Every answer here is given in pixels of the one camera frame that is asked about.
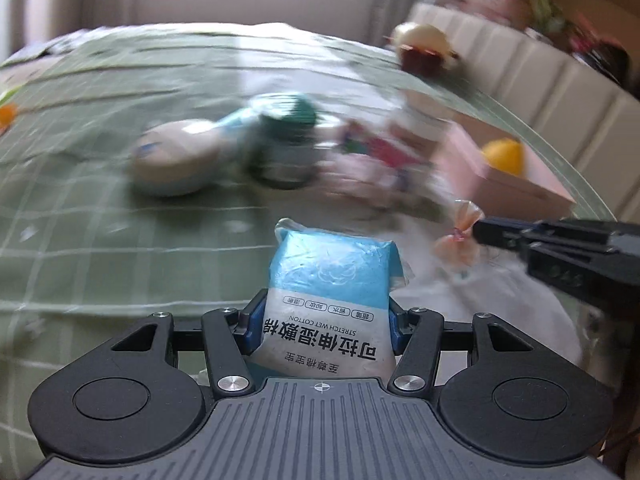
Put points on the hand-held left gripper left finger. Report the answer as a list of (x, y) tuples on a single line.
[(255, 321)]

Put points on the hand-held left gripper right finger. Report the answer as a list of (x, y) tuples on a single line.
[(397, 325)]

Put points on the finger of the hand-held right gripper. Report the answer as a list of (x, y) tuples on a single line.
[(560, 232), (580, 272)]

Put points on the cardboard box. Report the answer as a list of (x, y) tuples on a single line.
[(500, 190)]

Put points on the blue and white cotton packet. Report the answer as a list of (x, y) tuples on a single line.
[(325, 270)]

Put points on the beige round cushion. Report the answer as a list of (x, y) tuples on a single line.
[(170, 160)]

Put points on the yellow round item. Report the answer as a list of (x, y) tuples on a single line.
[(504, 156)]

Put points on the cream padded headboard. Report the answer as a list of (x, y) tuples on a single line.
[(550, 90)]

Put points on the pink printed packet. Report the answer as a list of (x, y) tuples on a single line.
[(370, 160)]

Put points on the green lidded jar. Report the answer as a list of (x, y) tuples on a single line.
[(285, 150)]

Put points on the blue face mask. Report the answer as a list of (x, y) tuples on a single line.
[(242, 120)]

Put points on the cream plush toy red shoes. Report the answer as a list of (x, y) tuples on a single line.
[(422, 47)]

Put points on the small orange item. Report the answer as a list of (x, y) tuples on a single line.
[(6, 116)]

